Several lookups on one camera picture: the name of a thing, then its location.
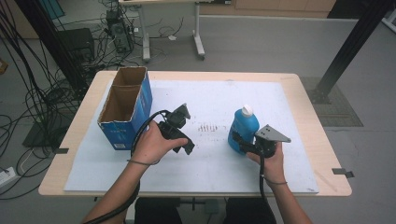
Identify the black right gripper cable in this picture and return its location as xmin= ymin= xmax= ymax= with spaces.
xmin=258 ymin=153 xmax=270 ymax=206

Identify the black metal stand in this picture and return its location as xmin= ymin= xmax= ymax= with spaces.
xmin=13 ymin=0 xmax=90 ymax=91

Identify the white foam sheet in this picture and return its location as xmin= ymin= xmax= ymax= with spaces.
xmin=64 ymin=79 xmax=319 ymax=194

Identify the person's right leg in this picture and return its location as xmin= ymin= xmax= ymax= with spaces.
xmin=222 ymin=197 xmax=278 ymax=224

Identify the black table crossbar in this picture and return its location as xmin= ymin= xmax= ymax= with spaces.
xmin=178 ymin=196 xmax=207 ymax=212

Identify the tangle of black floor cables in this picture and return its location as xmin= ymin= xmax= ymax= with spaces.
xmin=0 ymin=0 xmax=104 ymax=200

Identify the black computer tower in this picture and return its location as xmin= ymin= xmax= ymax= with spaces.
xmin=106 ymin=8 xmax=134 ymax=54

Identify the black metal post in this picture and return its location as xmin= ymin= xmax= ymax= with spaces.
xmin=311 ymin=0 xmax=395 ymax=104

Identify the person's leg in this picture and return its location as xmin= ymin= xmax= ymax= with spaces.
xmin=134 ymin=197 xmax=183 ymax=224
xmin=222 ymin=197 xmax=278 ymax=224

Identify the blue cardboard box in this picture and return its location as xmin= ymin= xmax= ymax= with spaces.
xmin=97 ymin=65 xmax=153 ymax=151

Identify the black stand base plate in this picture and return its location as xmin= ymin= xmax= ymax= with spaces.
xmin=21 ymin=120 xmax=74 ymax=148

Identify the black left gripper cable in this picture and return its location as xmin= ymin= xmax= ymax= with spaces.
xmin=82 ymin=109 xmax=172 ymax=224

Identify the black equipment case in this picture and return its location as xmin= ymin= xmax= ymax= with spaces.
xmin=57 ymin=27 xmax=96 ymax=63

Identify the person's right hand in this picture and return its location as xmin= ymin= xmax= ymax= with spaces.
xmin=246 ymin=141 xmax=288 ymax=185

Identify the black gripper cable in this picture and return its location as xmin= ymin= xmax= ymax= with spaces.
xmin=82 ymin=109 xmax=172 ymax=224
xmin=258 ymin=153 xmax=270 ymax=206

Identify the person's left leg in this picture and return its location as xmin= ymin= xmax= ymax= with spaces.
xmin=134 ymin=197 xmax=183 ymax=224

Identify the blue bottle with white cap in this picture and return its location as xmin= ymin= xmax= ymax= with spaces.
xmin=227 ymin=105 xmax=261 ymax=156

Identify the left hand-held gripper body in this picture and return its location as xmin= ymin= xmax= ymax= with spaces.
xmin=158 ymin=103 xmax=191 ymax=141

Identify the white power strip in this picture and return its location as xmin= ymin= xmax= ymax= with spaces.
xmin=0 ymin=166 xmax=17 ymax=188

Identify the person's left hand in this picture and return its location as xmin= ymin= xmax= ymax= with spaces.
xmin=130 ymin=119 xmax=190 ymax=166

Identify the white desk frame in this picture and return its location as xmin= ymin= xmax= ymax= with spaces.
xmin=119 ymin=0 xmax=206 ymax=62

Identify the black wrist band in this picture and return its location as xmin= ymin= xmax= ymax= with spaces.
xmin=263 ymin=179 xmax=288 ymax=187
xmin=126 ymin=159 xmax=161 ymax=166

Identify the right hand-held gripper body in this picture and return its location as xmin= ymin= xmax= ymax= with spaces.
xmin=248 ymin=124 xmax=292 ymax=158

